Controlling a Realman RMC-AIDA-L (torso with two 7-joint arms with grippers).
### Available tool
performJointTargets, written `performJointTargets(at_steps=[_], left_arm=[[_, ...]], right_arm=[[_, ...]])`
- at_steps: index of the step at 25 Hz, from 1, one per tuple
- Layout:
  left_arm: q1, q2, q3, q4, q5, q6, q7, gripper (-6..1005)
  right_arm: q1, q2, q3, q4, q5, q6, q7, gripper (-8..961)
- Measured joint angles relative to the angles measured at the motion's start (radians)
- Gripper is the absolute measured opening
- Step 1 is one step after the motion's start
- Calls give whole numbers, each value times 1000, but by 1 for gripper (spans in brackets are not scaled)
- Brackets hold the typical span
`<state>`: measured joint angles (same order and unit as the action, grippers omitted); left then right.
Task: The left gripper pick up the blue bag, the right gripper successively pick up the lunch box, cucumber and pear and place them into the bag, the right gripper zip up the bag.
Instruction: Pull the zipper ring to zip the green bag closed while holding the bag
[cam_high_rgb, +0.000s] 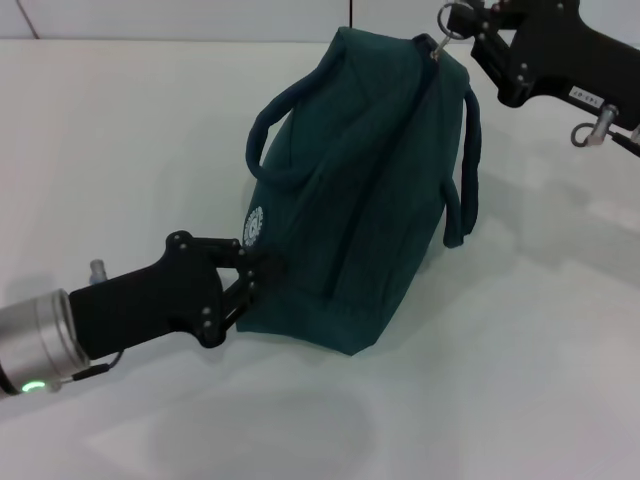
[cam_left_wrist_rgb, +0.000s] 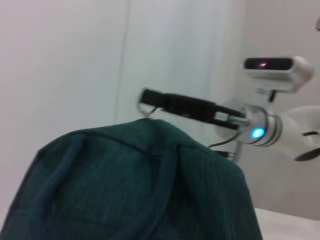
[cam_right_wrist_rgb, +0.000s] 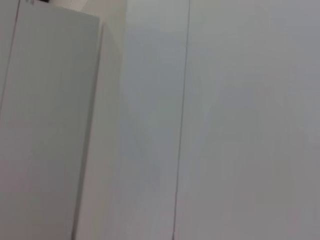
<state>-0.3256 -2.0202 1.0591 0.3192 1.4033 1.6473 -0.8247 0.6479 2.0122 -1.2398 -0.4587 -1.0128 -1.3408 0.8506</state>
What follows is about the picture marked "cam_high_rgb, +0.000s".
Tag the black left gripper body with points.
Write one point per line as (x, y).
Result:
(150, 305)

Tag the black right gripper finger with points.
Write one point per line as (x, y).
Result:
(500, 60)
(480, 17)

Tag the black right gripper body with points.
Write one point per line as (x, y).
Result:
(560, 50)

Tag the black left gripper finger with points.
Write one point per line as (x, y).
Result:
(245, 297)
(250, 265)

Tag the teal insulated lunch bag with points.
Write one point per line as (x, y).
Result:
(360, 200)

